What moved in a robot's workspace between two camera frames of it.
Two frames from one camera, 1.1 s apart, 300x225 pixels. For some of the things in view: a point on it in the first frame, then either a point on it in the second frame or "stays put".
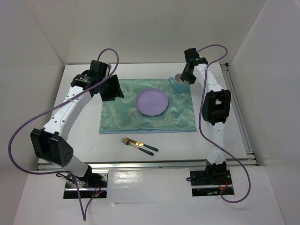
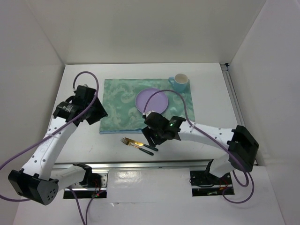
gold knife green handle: [140, 144] stays put
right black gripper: [191, 79] -> [148, 131]
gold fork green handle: [141, 149] stays put
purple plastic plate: [152, 101] stays put
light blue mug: [180, 86] stays put
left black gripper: [115, 91] -> [101, 112]
